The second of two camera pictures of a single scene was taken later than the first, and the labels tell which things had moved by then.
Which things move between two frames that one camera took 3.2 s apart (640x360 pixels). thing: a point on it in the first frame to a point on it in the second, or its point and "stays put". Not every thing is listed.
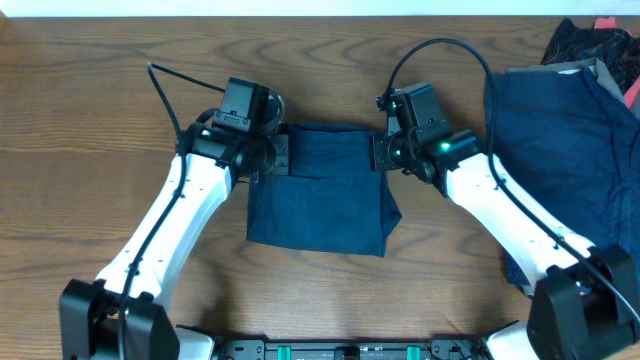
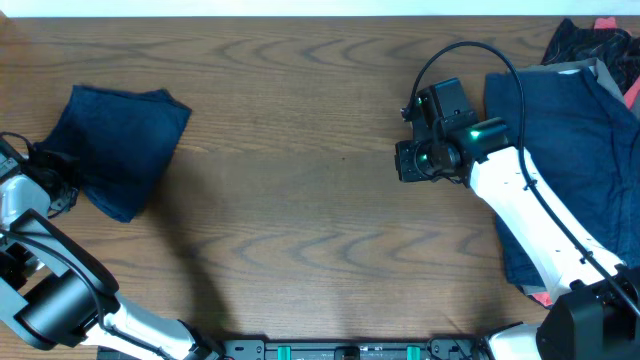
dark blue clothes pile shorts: x=572 y=148 stays put
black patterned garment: x=616 y=48 stays put
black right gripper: x=381 y=160 to x=406 y=165
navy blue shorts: x=332 y=200 to x=122 y=140
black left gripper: x=282 y=166 to x=70 y=167
